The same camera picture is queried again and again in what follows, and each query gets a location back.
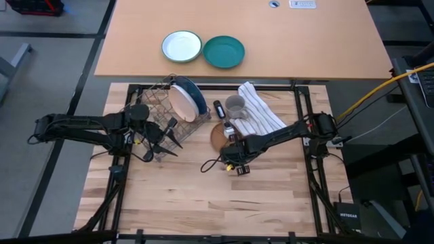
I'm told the grey wire dish rack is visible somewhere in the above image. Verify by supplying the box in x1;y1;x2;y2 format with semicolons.
120;75;212;163

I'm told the black keyboard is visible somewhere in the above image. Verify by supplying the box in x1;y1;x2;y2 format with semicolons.
416;69;434;109

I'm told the pink plate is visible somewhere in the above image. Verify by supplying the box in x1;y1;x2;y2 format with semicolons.
168;83;200;123

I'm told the black and red crate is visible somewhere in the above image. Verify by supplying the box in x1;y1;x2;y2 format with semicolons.
5;0;65;17

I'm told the teal plate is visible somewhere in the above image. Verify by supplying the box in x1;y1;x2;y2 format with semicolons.
202;35;245;69

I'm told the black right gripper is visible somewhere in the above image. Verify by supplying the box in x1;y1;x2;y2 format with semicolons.
219;132;254;177

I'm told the light wooden desk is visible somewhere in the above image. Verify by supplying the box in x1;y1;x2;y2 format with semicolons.
94;0;393;81

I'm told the grey metal bracket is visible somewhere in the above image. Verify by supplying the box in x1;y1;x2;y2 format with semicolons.
325;135;353;148

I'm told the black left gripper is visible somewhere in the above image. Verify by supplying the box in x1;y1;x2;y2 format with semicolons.
140;117;184;158

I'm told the blue patterned plate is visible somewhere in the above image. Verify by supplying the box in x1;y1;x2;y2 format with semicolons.
171;75;208;115

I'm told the brown divided plate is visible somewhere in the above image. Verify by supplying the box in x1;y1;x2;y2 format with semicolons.
210;121;243;153

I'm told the black network switch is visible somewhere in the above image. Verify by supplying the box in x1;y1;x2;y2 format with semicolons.
334;202;362;232

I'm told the white power strip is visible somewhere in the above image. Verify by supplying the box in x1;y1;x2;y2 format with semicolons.
289;0;317;9

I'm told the white paper label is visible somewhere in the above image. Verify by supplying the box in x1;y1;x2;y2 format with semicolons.
406;69;421;84

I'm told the yellow cable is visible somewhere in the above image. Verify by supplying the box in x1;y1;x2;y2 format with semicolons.
334;62;434;123

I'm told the black side desk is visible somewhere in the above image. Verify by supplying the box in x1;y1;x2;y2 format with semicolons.
393;56;434;207

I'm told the grey patterned mug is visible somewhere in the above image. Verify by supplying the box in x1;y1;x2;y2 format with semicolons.
224;94;250;120

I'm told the black handled white dish brush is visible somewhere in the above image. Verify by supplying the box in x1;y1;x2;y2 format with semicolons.
212;99;236;137

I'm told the white plate with green rim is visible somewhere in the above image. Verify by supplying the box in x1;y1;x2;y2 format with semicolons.
161;30;203;64

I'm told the white striped dish towel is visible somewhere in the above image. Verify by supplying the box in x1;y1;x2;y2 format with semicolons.
229;81;288;137

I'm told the grey metal table leg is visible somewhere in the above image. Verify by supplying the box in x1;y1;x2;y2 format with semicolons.
0;43;34;102
369;199;408;240

